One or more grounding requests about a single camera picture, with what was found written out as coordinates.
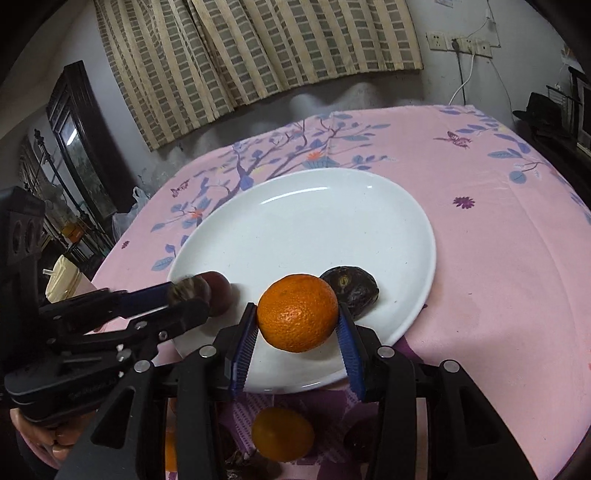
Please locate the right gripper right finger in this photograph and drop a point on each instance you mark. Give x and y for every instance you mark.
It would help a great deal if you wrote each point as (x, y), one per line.
(359, 346)

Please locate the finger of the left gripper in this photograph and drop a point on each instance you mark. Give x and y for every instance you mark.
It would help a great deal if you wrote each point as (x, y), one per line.
(152, 295)
(145, 333)

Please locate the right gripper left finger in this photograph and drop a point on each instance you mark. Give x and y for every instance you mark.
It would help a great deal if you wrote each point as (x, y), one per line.
(235, 346)

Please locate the dark purple plum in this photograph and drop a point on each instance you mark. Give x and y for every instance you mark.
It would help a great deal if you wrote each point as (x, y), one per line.
(221, 292)

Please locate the large orange mandarin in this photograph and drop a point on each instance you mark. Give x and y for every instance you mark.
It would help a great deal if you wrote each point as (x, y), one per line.
(298, 313)

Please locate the person's left hand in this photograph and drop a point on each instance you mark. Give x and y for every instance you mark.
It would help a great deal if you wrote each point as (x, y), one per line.
(51, 444)

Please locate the wrinkled dark passion fruit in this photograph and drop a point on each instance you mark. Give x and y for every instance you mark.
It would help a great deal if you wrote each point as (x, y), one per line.
(354, 287)

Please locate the cream lidded drink cup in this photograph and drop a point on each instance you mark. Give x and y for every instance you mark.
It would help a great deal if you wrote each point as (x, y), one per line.
(65, 281)

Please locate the clear plastic bag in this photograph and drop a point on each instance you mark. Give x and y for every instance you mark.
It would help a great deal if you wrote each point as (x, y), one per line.
(120, 222)

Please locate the orange mandarin on table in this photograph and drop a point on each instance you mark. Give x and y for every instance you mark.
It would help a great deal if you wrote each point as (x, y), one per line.
(282, 435)

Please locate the white oval plate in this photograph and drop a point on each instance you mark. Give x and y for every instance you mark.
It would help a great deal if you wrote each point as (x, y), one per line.
(309, 222)

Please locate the pink printed tablecloth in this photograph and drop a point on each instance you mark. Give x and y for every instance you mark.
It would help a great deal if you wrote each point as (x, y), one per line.
(480, 247)

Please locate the dark framed mirror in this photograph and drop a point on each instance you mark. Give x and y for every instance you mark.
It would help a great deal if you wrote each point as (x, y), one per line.
(87, 146)

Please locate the beige checked curtain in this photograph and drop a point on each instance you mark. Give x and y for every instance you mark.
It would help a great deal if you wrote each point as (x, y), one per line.
(181, 65)

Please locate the black hat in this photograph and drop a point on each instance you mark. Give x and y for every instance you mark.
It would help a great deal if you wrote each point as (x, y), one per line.
(541, 109)

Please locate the white wall power strip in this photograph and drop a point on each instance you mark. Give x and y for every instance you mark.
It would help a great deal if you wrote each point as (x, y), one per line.
(438, 41)

